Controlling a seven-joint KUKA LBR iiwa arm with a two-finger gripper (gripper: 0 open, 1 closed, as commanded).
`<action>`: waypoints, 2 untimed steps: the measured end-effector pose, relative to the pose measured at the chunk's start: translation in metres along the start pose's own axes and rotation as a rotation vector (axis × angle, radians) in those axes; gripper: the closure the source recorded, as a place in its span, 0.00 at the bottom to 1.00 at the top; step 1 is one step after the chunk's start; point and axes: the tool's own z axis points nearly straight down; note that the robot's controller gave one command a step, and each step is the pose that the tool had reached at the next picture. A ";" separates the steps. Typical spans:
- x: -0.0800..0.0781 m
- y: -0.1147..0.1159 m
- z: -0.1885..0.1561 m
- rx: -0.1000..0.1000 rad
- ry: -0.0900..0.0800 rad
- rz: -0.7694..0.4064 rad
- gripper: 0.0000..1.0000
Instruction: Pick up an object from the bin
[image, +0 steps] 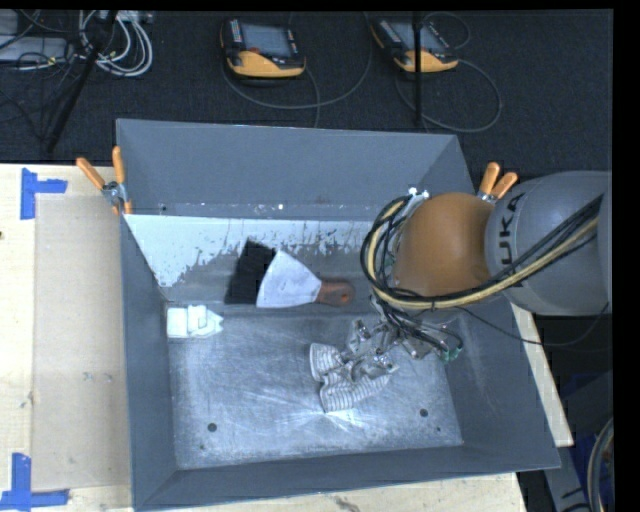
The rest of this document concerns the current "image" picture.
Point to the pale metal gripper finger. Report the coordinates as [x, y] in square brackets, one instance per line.
[382, 366]
[358, 334]

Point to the grey white striped cloth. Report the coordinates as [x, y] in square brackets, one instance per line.
[340, 392]

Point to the wide black-bristle paint brush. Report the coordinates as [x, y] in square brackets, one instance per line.
[287, 282]

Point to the grey metal bin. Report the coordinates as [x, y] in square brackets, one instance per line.
[260, 390]

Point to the white plastic block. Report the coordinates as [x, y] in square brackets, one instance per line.
[192, 321]

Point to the brown cardboard board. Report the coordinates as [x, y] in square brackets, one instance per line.
[75, 325]

